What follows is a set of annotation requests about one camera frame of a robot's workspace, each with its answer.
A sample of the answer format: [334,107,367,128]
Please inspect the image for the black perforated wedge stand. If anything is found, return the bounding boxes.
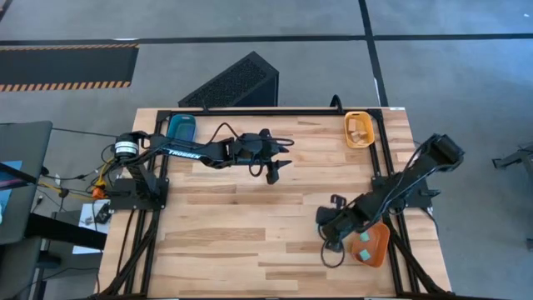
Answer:
[177,50,281,109]

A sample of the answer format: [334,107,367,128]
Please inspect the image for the yellow plastic bin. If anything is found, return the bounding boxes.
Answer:
[344,110,376,150]

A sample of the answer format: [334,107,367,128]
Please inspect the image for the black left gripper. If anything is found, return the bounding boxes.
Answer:
[227,127,293,186]

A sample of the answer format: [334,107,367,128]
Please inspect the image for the blue lit screen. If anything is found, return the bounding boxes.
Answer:
[0,160,25,214]

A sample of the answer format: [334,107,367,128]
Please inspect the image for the white paper sheet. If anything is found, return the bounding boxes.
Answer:
[72,198,112,256]

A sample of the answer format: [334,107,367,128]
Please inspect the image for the black aluminium table frame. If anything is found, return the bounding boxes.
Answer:
[97,107,449,300]

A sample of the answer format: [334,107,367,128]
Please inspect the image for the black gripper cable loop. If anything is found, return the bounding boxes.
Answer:
[320,239,346,269]

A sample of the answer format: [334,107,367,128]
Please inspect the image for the black hazard-striped floor mat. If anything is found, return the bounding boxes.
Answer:
[0,42,140,93]

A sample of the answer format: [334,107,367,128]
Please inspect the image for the orange and yellow cables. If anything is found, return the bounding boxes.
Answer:
[39,160,110,202]

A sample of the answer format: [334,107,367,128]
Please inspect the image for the small black device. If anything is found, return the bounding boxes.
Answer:
[93,202,112,225]

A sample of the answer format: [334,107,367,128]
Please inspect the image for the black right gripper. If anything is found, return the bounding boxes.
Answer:
[315,193,378,253]

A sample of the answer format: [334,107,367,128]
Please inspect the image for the blue plastic bin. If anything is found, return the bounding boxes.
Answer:
[166,113,198,143]

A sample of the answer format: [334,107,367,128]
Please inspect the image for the orange plastic bin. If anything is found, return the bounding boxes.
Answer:
[348,222,391,268]

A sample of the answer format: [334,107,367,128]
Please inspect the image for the black desk bar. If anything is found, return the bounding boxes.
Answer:
[23,212,108,252]

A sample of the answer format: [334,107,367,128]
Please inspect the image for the black arched handle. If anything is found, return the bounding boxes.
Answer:
[329,93,345,114]

